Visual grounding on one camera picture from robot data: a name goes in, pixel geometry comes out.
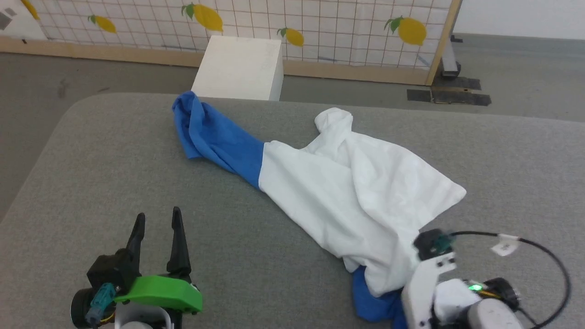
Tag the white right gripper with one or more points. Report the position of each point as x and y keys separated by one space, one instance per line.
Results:
x=418 y=297

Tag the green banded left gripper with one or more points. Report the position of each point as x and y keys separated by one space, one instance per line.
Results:
x=160 y=292

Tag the white garment with blue sleeves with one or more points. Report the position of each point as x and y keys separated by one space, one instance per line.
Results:
x=356 y=192

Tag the grey fabric sofa seat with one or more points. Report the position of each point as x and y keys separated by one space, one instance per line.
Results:
x=137 y=160

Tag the white rectangular box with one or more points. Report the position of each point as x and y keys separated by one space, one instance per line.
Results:
x=237 y=68

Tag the black floor tape patch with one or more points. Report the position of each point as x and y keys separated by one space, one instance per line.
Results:
x=419 y=95
x=461 y=98
x=457 y=82

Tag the grey metal screen foot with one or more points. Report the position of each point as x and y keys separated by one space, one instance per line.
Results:
x=450 y=59

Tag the white panel with grey squares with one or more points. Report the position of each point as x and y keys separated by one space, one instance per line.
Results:
x=18 y=27

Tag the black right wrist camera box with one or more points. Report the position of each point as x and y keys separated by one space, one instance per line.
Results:
x=427 y=244

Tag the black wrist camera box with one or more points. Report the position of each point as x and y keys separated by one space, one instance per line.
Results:
x=427 y=244
x=109 y=272

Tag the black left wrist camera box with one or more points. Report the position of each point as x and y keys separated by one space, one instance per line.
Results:
x=109 y=272

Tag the lemon print screen, wooden frame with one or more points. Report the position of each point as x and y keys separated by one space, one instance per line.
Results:
x=320 y=27

